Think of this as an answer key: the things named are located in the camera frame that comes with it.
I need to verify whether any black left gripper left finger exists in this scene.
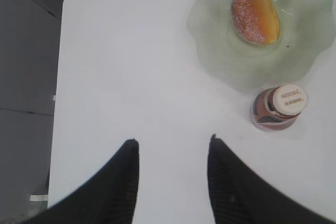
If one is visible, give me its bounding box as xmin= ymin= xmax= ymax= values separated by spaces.
xmin=26 ymin=140 xmax=139 ymax=224

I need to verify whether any brown Nescafe coffee bottle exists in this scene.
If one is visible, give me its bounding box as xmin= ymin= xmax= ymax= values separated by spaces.
xmin=250 ymin=83 xmax=309 ymax=131

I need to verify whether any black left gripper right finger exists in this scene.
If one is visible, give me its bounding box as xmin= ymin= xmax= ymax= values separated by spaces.
xmin=207 ymin=135 xmax=332 ymax=223

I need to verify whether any sugared bread roll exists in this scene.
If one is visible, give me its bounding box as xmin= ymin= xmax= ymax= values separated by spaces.
xmin=230 ymin=0 xmax=281 ymax=46

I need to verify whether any green wavy glass plate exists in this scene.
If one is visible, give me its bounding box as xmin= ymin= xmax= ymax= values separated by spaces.
xmin=187 ymin=0 xmax=335 ymax=90

